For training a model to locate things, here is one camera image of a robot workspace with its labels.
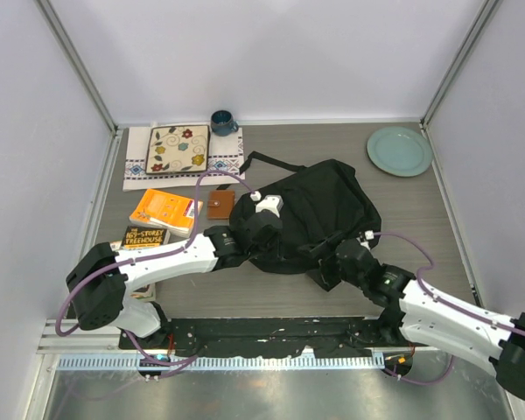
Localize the orange paperback book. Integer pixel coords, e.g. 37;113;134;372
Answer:
129;189;203;238

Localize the dark blue mug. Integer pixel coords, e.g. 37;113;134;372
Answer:
210;110;239;137

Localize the black student backpack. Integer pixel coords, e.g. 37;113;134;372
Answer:
240;151;382;291

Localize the green white book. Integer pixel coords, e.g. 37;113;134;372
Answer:
130;283;157;302

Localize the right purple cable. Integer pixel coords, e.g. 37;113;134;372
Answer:
365;230;525;389

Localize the light teal plate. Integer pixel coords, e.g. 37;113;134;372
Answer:
366;126;433;178

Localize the treehouse paperback book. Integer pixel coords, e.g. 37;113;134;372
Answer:
121;226;171;250

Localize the white slotted cable duct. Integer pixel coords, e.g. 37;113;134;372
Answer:
56;352;385;372

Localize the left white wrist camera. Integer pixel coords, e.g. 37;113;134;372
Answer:
249;190;284;217

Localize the brown leather wallet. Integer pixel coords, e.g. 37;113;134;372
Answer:
206;190;235;221

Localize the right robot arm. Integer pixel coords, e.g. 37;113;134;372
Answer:
335;239;525;401

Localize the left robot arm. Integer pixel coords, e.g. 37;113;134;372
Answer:
66;210;283;349

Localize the floral square trivet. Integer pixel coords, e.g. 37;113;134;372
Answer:
145;125;211;175

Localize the white embroidered cloth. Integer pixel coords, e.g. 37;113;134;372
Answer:
122;124;244;192

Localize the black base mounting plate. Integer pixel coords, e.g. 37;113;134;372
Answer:
138;317;409;359

